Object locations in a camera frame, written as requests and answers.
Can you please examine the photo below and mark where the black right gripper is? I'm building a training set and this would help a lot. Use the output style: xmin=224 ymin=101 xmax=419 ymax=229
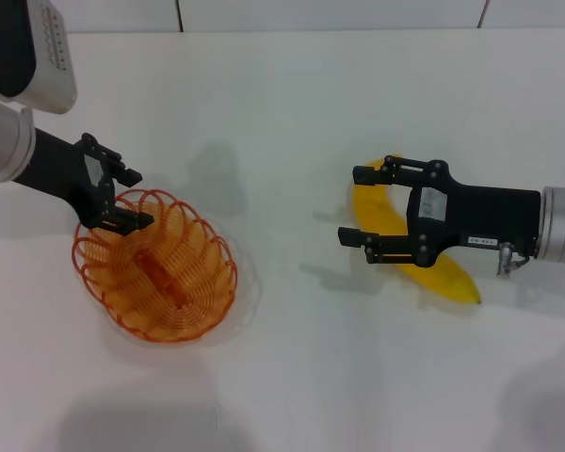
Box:
xmin=337 ymin=157 xmax=543 ymax=268

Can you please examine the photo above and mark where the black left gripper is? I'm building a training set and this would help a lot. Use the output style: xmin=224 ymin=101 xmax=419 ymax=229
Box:
xmin=16 ymin=126 xmax=155 ymax=235

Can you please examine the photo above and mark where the yellow banana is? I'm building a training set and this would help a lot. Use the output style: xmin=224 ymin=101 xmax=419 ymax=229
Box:
xmin=347 ymin=153 xmax=483 ymax=306

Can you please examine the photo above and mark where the orange woven plastic basket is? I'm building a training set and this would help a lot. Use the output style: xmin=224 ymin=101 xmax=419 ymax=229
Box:
xmin=70 ymin=188 xmax=239 ymax=344

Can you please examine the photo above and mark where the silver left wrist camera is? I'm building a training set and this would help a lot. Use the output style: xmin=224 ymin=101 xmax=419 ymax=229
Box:
xmin=0 ymin=0 xmax=79 ymax=115

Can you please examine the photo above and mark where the silver cable plug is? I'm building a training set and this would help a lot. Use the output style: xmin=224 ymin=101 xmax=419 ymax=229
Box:
xmin=496 ymin=240 xmax=531 ymax=277

